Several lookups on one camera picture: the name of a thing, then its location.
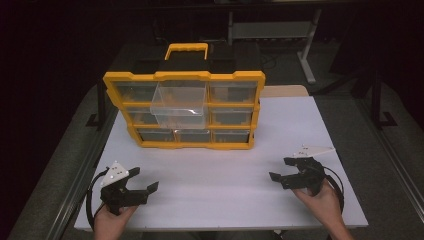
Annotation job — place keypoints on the person's left hand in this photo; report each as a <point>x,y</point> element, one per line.
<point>111,221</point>

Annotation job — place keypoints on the yellow black organizer cabinet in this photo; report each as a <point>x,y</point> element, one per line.
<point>196,145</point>

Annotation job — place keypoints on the clear plastic drawer bin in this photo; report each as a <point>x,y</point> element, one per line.
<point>180,113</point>

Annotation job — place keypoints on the light wooden board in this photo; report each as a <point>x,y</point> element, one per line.
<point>283,91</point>

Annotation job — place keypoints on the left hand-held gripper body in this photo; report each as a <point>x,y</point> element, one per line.
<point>116,193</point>

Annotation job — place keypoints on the aluminium rail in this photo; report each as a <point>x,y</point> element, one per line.
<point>393,156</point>
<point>76,186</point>

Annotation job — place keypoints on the black metal post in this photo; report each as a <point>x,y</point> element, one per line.
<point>101,103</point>
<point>376,100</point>

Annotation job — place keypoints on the person's right hand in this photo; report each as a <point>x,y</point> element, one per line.
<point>323,206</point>

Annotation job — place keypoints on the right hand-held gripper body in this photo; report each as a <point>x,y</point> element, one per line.
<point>306,176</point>

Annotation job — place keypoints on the set of clear drawers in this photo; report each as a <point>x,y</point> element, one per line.
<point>231,116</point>

